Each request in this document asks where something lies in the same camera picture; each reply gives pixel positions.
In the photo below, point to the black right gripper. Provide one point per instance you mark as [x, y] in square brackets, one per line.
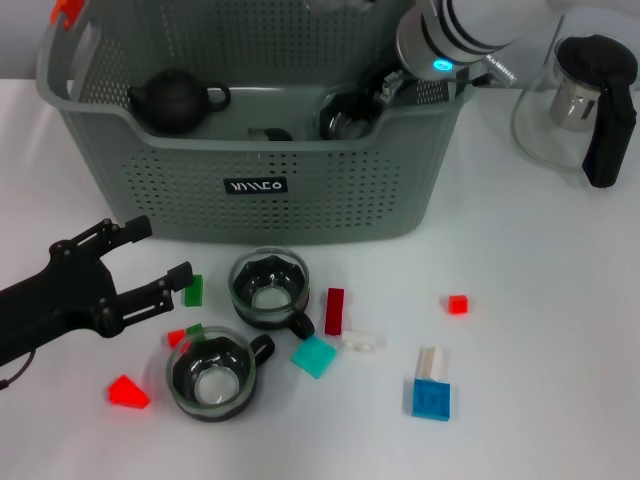
[372, 82]

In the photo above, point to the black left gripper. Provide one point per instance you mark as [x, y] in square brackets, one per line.
[60, 300]

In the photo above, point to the glass teacup with black sleeve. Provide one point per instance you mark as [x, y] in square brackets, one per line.
[345, 125]
[270, 270]
[210, 395]
[275, 135]

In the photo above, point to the small green toy brick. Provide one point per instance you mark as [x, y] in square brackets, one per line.
[195, 330]

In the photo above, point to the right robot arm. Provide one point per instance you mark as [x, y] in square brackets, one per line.
[465, 25]

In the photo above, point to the grey perforated plastic storage bin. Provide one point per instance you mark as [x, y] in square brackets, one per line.
[200, 210]

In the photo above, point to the long green toy brick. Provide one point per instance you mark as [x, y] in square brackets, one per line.
[196, 295]

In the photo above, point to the small red sloped brick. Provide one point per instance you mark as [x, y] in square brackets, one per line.
[176, 337]

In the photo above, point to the large red sloped brick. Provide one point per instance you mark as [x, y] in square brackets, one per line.
[125, 392]

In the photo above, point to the black clay teapot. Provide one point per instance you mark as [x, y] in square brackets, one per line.
[172, 100]

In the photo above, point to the teal flat square brick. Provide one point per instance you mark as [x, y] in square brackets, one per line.
[314, 356]

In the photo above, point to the long dark red toy brick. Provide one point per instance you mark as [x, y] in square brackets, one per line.
[334, 310]

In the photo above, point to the small red square brick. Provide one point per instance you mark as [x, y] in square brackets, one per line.
[458, 304]

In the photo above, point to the translucent white toy brick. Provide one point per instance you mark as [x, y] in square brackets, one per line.
[434, 364]

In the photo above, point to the blue square toy brick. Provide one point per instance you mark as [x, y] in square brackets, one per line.
[431, 398]

